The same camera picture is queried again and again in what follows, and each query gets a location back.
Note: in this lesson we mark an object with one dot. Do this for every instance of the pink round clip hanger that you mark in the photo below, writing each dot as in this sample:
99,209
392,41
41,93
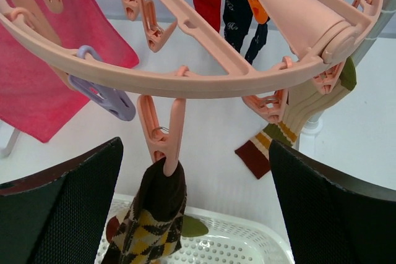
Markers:
320,36

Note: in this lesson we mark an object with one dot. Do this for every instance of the brown argyle sock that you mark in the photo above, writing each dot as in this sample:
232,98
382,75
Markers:
151,227

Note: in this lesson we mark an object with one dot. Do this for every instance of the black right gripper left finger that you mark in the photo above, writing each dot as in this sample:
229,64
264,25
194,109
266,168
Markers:
58,215

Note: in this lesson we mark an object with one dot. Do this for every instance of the pink towel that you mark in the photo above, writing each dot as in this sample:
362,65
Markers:
34,100

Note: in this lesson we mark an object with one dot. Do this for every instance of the beige striped sock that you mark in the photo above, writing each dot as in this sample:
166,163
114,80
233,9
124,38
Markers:
297,112

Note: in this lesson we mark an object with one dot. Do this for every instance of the white perforated plastic basket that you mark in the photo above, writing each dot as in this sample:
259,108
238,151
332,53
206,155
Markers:
231,240

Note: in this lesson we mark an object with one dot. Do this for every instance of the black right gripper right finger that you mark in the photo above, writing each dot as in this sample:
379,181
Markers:
331,216

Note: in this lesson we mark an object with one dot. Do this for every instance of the navy blue sock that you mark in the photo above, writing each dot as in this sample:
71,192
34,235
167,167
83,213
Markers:
237,16

